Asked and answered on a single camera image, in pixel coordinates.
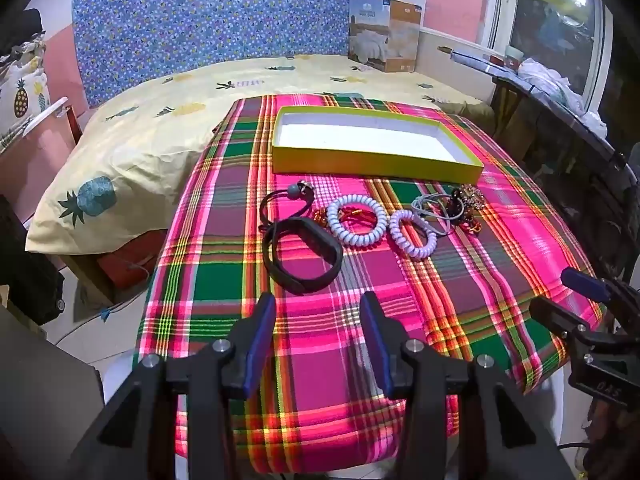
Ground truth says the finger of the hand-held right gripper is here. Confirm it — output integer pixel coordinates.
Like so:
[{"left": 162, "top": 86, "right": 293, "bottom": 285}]
[
  {"left": 529, "top": 296, "right": 600, "bottom": 347},
  {"left": 560, "top": 266, "right": 626, "bottom": 306}
]

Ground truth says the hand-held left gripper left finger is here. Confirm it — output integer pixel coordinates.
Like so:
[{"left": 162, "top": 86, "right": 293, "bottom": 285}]
[{"left": 67, "top": 291, "right": 278, "bottom": 480}]

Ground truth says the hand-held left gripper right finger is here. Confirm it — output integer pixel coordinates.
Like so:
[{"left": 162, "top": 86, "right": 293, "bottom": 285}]
[{"left": 360, "top": 291, "right": 576, "bottom": 480}]

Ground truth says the black fitness band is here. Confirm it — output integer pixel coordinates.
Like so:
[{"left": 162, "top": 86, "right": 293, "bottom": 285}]
[{"left": 262, "top": 218, "right": 345, "bottom": 295}]

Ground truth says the small lavender spiral hair tie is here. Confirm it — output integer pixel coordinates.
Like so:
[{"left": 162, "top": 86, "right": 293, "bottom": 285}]
[{"left": 389, "top": 209, "right": 438, "bottom": 260}]

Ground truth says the large white spiral hair tie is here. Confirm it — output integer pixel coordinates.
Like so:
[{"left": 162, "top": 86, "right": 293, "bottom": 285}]
[{"left": 327, "top": 192, "right": 387, "bottom": 246}]

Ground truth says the gold rhinestone hair clip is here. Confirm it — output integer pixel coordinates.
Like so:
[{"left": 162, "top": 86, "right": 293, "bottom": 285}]
[{"left": 452, "top": 184, "right": 488, "bottom": 236}]

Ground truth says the dark bead bracelet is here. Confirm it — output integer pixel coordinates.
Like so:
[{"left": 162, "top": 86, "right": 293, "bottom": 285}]
[{"left": 442, "top": 187, "right": 471, "bottom": 226}]

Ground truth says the grey elastic hair tie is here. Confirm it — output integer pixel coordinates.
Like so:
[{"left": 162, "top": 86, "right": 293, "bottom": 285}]
[{"left": 411, "top": 192, "right": 458, "bottom": 238}]

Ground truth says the yellow-green shallow cardboard box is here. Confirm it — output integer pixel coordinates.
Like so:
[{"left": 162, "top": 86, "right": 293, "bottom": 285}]
[{"left": 271, "top": 106, "right": 486, "bottom": 183}]

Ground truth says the pink green plaid tablecloth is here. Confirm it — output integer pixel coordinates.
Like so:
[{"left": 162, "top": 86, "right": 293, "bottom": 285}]
[{"left": 132, "top": 92, "right": 608, "bottom": 476}]

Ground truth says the dark wooden side table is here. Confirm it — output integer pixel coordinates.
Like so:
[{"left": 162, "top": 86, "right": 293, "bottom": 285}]
[{"left": 492, "top": 74, "right": 640, "bottom": 281}]

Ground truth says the red box under bed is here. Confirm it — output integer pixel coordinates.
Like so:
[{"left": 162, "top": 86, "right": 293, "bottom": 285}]
[{"left": 97, "top": 232, "right": 167, "bottom": 306}]

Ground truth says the white crumpled cloth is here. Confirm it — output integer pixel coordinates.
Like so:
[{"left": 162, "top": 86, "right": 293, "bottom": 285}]
[{"left": 519, "top": 57, "right": 608, "bottom": 136}]

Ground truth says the yellow pineapple bedsheet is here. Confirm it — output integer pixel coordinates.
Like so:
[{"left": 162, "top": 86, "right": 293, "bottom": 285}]
[{"left": 25, "top": 55, "right": 496, "bottom": 256}]

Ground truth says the black appliance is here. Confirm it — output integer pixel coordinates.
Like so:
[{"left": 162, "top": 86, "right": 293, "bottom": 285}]
[{"left": 0, "top": 195, "right": 67, "bottom": 326}]

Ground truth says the pink bedside cabinet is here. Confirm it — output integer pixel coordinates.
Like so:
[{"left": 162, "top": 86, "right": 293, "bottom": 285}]
[{"left": 0, "top": 105, "right": 82, "bottom": 223}]

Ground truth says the bedding package box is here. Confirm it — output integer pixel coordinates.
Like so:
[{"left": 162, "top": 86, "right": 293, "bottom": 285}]
[{"left": 347, "top": 0, "right": 426, "bottom": 73}]

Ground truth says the blue floral headboard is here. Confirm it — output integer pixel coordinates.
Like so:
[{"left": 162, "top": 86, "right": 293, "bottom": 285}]
[{"left": 72, "top": 0, "right": 383, "bottom": 108}]

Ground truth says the pineapple print cloth bag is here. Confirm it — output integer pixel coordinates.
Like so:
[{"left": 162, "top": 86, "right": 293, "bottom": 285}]
[{"left": 0, "top": 42, "right": 51, "bottom": 151}]

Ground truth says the black cloth bundle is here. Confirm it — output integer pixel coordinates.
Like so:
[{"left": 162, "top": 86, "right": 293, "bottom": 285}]
[{"left": 22, "top": 7, "right": 47, "bottom": 52}]

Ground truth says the orange bead bracelet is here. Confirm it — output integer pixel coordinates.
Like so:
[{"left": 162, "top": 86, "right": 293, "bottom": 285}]
[{"left": 312, "top": 207, "right": 381, "bottom": 233}]

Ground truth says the black hair tie grey bead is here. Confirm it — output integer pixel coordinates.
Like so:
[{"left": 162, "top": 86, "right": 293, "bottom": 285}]
[{"left": 259, "top": 180, "right": 317, "bottom": 233}]

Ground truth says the white window frame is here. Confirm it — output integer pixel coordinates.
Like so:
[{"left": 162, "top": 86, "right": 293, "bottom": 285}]
[{"left": 484, "top": 0, "right": 617, "bottom": 111}]

